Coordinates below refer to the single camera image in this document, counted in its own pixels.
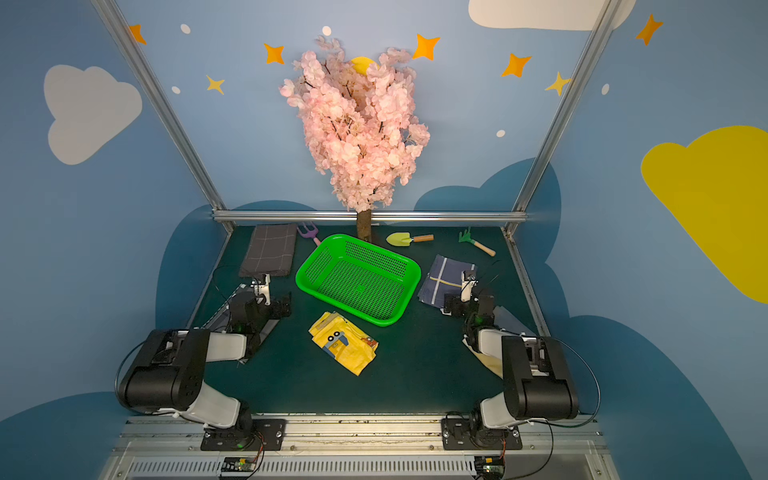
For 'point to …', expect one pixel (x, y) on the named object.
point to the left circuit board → (238, 464)
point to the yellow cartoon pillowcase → (342, 340)
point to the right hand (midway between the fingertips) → (467, 289)
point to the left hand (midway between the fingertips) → (275, 289)
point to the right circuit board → (489, 466)
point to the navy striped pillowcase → (444, 277)
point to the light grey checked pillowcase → (221, 320)
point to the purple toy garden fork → (310, 233)
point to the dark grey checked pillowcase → (271, 251)
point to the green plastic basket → (367, 281)
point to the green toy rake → (467, 238)
